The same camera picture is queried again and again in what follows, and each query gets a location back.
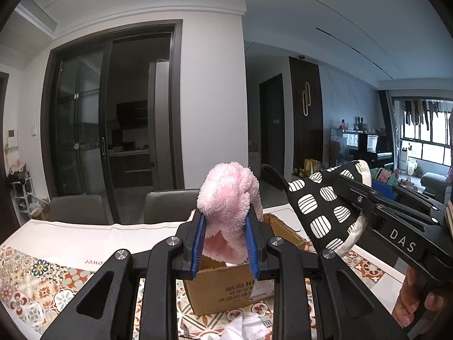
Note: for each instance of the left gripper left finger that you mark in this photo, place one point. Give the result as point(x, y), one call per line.
point(104, 308)

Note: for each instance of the dark sliding glass door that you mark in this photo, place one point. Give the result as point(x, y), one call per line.
point(110, 117)

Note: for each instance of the white intercom panel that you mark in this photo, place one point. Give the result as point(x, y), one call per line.
point(12, 138)

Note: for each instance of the black white patterned mitt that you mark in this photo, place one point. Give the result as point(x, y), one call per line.
point(328, 221)

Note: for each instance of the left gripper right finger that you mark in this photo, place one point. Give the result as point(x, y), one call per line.
point(304, 282)

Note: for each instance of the brown cardboard box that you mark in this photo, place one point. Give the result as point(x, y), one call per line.
point(219, 287)

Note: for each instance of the grey chair back centre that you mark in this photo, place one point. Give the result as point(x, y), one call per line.
point(169, 205)

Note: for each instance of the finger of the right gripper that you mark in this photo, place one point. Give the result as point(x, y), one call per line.
point(364, 198)
point(384, 188)

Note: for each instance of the black piano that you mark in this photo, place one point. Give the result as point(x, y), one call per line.
point(373, 149)

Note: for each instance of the grey sofa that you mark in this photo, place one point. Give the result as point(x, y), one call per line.
point(437, 187)

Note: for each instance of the white shelf rack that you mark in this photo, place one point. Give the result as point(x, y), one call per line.
point(27, 204)

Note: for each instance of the grey chair back left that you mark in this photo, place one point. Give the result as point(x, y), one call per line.
point(87, 209)

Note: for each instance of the gold wall ornament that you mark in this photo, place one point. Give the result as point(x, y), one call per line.
point(306, 99)

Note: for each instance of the right hand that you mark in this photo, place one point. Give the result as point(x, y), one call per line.
point(408, 300)

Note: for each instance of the pink fluffy towel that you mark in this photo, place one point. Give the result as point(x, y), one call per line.
point(224, 199)

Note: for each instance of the patterned tablecloth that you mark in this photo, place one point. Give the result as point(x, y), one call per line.
point(104, 306)

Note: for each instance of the grey chair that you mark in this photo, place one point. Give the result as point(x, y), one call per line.
point(169, 205)
point(87, 209)

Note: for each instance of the white cleaning cloth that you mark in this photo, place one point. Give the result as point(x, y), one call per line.
point(247, 326)

